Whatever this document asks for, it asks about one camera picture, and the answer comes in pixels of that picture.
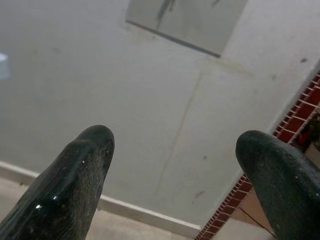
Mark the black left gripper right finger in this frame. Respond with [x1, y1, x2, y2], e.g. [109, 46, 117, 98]
[235, 129, 320, 240]

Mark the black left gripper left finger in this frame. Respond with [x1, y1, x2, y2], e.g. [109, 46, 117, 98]
[0, 124, 116, 240]

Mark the red brick tile strip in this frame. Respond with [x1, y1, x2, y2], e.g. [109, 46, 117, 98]
[194, 72, 320, 240]

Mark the small white wall fixture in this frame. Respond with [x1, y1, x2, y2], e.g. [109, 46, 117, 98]
[0, 53, 11, 80]

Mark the grey wall panel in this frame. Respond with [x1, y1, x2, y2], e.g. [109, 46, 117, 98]
[124, 0, 248, 58]

